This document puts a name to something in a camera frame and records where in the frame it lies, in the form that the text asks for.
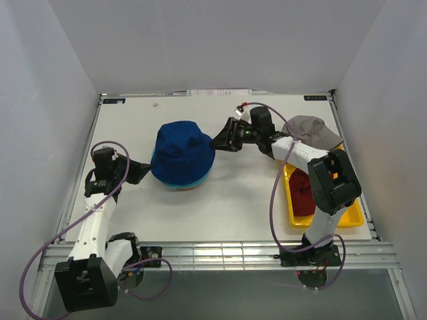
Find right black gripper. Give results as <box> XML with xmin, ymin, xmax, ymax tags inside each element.
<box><xmin>209</xmin><ymin>117</ymin><xmax>260</xmax><ymax>153</ymax></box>

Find blue bucket hat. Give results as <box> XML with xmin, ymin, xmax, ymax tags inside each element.
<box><xmin>151</xmin><ymin>121</ymin><xmax>216</xmax><ymax>189</ymax></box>

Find teal bucket hat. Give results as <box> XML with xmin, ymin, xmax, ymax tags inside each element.
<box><xmin>151</xmin><ymin>145</ymin><xmax>216</xmax><ymax>189</ymax></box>

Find dark red hat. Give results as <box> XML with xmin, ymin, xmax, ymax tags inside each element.
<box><xmin>289</xmin><ymin>169</ymin><xmax>316</xmax><ymax>217</ymax></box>

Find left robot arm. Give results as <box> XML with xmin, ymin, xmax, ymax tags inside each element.
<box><xmin>55</xmin><ymin>147</ymin><xmax>151</xmax><ymax>313</ymax></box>

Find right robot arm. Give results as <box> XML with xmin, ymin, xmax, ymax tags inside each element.
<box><xmin>210</xmin><ymin>102</ymin><xmax>362</xmax><ymax>265</ymax></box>

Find wooden hat stand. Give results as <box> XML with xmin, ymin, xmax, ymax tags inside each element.
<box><xmin>175</xmin><ymin>186</ymin><xmax>198</xmax><ymax>191</ymax></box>

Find papers at back edge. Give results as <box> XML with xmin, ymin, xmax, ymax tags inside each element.
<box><xmin>186</xmin><ymin>89</ymin><xmax>252</xmax><ymax>97</ymax></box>

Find dark corner label sticker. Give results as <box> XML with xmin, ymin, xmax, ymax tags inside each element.
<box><xmin>103</xmin><ymin>98</ymin><xmax>125</xmax><ymax>104</ymax></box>

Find grey cap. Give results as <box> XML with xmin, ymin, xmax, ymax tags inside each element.
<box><xmin>282</xmin><ymin>115</ymin><xmax>344</xmax><ymax>151</ymax></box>

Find yellow plastic tray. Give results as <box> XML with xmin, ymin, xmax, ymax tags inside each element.
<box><xmin>283</xmin><ymin>143</ymin><xmax>364</xmax><ymax>228</ymax></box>

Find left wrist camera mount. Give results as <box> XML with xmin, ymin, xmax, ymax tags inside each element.
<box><xmin>95</xmin><ymin>145</ymin><xmax>115</xmax><ymax>154</ymax></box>

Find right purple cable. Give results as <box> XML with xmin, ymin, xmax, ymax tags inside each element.
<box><xmin>246</xmin><ymin>101</ymin><xmax>346</xmax><ymax>291</ymax></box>

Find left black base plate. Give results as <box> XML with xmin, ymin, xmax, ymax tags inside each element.
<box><xmin>138</xmin><ymin>246</ymin><xmax>163</xmax><ymax>268</ymax></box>

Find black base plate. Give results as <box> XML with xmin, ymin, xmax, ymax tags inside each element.
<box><xmin>138</xmin><ymin>246</ymin><xmax>163</xmax><ymax>268</ymax></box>
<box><xmin>273</xmin><ymin>245</ymin><xmax>342</xmax><ymax>267</ymax></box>

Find aluminium front rail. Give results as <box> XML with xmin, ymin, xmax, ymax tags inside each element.
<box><xmin>36</xmin><ymin>241</ymin><xmax>401</xmax><ymax>273</ymax></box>

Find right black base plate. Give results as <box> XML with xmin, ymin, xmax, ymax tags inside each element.
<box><xmin>273</xmin><ymin>245</ymin><xmax>342</xmax><ymax>267</ymax></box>

